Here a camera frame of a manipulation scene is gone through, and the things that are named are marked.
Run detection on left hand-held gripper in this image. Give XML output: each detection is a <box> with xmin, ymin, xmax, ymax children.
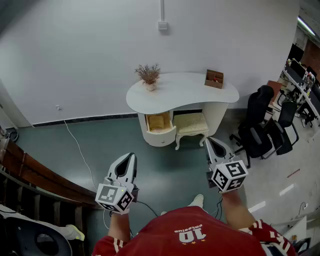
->
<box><xmin>94</xmin><ymin>152</ymin><xmax>140</xmax><ymax>215</ymax></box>

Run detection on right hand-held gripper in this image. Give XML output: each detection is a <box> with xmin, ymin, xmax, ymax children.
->
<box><xmin>205</xmin><ymin>136</ymin><xmax>249</xmax><ymax>194</ymax></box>

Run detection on white large drawer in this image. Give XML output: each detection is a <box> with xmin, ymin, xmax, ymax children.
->
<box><xmin>144</xmin><ymin>111</ymin><xmax>178</xmax><ymax>148</ymax></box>

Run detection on person's left forearm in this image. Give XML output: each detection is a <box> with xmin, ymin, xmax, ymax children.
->
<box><xmin>107</xmin><ymin>212</ymin><xmax>131</xmax><ymax>242</ymax></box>

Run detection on person's right forearm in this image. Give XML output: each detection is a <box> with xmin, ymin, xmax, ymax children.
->
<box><xmin>221</xmin><ymin>191</ymin><xmax>257</xmax><ymax>230</ymax></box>

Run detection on white curved desk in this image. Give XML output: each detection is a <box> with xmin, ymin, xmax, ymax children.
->
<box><xmin>125</xmin><ymin>72</ymin><xmax>240</xmax><ymax>148</ymax></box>

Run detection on black high-back office chair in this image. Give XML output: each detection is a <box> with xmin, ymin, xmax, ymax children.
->
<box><xmin>229</xmin><ymin>84</ymin><xmax>276</xmax><ymax>169</ymax></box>

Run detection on cream upholstered stool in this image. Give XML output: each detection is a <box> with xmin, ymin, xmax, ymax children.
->
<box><xmin>172</xmin><ymin>112</ymin><xmax>210</xmax><ymax>151</ymax></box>

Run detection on brown wooden organizer box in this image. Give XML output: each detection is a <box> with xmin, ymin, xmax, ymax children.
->
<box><xmin>204</xmin><ymin>69</ymin><xmax>225</xmax><ymax>90</ymax></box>

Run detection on black mesh office chair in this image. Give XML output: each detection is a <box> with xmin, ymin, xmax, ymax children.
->
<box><xmin>264</xmin><ymin>101</ymin><xmax>300</xmax><ymax>160</ymax></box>

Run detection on dark wooden stair railing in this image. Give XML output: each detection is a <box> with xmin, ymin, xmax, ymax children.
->
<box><xmin>0</xmin><ymin>137</ymin><xmax>101</xmax><ymax>251</ymax></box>

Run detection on brown wooden cabinet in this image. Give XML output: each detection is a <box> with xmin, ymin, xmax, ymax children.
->
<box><xmin>266</xmin><ymin>79</ymin><xmax>283</xmax><ymax>106</ymax></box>

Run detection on person's red shirt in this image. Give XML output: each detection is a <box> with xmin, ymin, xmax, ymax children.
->
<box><xmin>91</xmin><ymin>206</ymin><xmax>297</xmax><ymax>256</ymax></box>

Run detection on dried plant in white pot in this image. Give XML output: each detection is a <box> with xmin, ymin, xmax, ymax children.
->
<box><xmin>134</xmin><ymin>63</ymin><xmax>161</xmax><ymax>92</ymax></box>

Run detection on cluttered office desk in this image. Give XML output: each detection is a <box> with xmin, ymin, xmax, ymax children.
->
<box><xmin>281</xmin><ymin>57</ymin><xmax>320</xmax><ymax>127</ymax></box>

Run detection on dark grey plastic seat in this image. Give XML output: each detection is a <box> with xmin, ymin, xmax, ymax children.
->
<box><xmin>0</xmin><ymin>203</ymin><xmax>73</xmax><ymax>256</ymax></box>

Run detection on ceiling lamp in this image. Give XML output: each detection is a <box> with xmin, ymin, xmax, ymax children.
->
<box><xmin>297</xmin><ymin>16</ymin><xmax>316</xmax><ymax>36</ymax></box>

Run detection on thin white floor cable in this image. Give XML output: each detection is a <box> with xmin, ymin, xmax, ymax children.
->
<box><xmin>63</xmin><ymin>119</ymin><xmax>111</xmax><ymax>231</ymax></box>

